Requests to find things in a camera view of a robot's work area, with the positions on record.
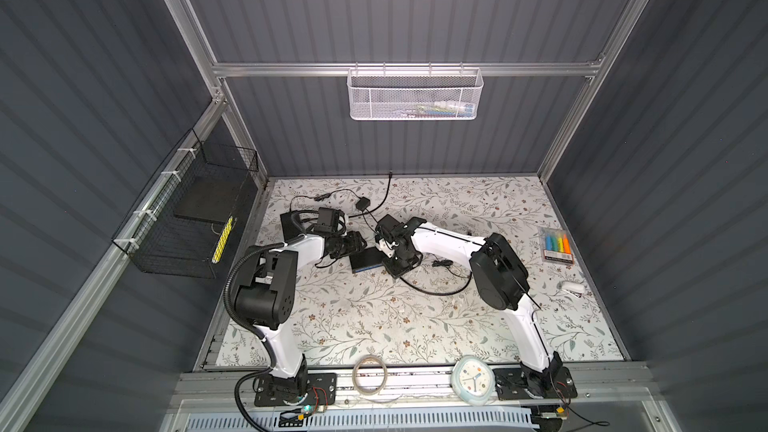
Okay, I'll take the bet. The long black ethernet cable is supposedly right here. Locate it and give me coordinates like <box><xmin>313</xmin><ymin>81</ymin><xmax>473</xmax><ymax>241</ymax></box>
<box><xmin>302</xmin><ymin>171</ymin><xmax>395</xmax><ymax>223</ymax></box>

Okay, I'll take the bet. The small black power adapter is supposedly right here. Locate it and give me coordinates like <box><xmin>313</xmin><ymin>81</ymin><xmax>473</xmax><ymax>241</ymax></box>
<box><xmin>432</xmin><ymin>259</ymin><xmax>453</xmax><ymax>269</ymax></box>

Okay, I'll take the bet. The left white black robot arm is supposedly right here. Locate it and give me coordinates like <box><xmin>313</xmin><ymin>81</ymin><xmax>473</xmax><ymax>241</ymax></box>
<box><xmin>222</xmin><ymin>207</ymin><xmax>367</xmax><ymax>401</ymax></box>

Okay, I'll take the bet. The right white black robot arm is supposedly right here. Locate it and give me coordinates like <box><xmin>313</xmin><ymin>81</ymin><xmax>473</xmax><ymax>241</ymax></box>
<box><xmin>374</xmin><ymin>215</ymin><xmax>563</xmax><ymax>398</ymax></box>

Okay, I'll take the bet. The black power adapter left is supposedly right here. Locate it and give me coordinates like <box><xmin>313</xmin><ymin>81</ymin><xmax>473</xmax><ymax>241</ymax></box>
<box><xmin>355</xmin><ymin>197</ymin><xmax>371</xmax><ymax>212</ymax></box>

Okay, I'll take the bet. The floral table mat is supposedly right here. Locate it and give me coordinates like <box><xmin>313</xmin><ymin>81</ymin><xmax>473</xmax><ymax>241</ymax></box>
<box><xmin>256</xmin><ymin>176</ymin><xmax>622</xmax><ymax>366</ymax></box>

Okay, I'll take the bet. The clear tape roll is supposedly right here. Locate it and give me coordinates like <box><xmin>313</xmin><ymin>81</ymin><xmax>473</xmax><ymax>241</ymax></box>
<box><xmin>351</xmin><ymin>355</ymin><xmax>389</xmax><ymax>397</ymax></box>

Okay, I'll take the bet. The yellow black striped item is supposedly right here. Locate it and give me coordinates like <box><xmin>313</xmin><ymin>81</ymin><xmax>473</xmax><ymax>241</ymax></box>
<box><xmin>211</xmin><ymin>216</ymin><xmax>236</xmax><ymax>264</ymax></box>

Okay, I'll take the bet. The black flat box in basket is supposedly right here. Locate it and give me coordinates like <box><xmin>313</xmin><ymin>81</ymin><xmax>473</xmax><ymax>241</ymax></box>
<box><xmin>174</xmin><ymin>177</ymin><xmax>241</xmax><ymax>225</ymax></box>

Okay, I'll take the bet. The white round clock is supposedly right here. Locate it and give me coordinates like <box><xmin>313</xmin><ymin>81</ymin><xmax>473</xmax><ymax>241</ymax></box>
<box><xmin>450</xmin><ymin>355</ymin><xmax>495</xmax><ymax>406</ymax></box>

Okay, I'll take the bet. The highlighter marker pack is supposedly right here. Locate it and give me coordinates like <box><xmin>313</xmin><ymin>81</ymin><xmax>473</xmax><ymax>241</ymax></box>
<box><xmin>540</xmin><ymin>228</ymin><xmax>575</xmax><ymax>265</ymax></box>

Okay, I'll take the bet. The small white cylinder object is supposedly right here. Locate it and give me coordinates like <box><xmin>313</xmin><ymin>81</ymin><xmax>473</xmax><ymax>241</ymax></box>
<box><xmin>559</xmin><ymin>281</ymin><xmax>586</xmax><ymax>297</ymax></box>

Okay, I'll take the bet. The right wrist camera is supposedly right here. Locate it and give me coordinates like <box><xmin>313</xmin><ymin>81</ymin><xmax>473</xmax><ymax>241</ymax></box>
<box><xmin>375</xmin><ymin>233</ymin><xmax>396</xmax><ymax>255</ymax></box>

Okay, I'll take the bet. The white wire mesh basket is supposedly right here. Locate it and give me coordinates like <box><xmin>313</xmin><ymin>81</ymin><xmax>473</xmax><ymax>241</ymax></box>
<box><xmin>346</xmin><ymin>67</ymin><xmax>484</xmax><ymax>121</ymax></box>

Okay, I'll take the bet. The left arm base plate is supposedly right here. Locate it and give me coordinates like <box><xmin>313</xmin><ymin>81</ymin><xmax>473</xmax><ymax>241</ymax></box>
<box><xmin>253</xmin><ymin>373</ymin><xmax>338</xmax><ymax>407</ymax></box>

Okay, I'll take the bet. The black wire basket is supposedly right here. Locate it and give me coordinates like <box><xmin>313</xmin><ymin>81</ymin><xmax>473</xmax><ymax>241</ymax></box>
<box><xmin>112</xmin><ymin>132</ymin><xmax>260</xmax><ymax>279</ymax></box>

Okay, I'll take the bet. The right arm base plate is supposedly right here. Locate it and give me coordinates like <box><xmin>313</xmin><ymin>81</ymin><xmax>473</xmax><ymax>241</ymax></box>
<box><xmin>492</xmin><ymin>366</ymin><xmax>578</xmax><ymax>401</ymax></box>

